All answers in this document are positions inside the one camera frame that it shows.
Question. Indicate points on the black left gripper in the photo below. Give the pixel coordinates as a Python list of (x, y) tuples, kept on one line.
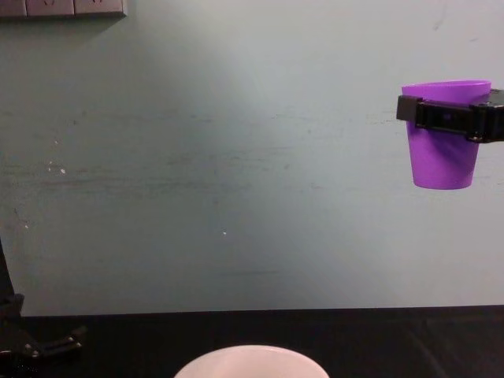
[(11, 323)]

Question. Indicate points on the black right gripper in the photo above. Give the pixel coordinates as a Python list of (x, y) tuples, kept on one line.
[(492, 122)]

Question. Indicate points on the purple plastic cup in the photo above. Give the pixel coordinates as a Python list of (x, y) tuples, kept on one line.
[(441, 161)]

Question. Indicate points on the white bowl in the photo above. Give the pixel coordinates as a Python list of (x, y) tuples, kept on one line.
[(252, 364)]

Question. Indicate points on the black table cloth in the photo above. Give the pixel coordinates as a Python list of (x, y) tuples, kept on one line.
[(354, 342)]

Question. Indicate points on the grey wall socket panel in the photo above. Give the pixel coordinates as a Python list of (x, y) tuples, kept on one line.
[(59, 8)]

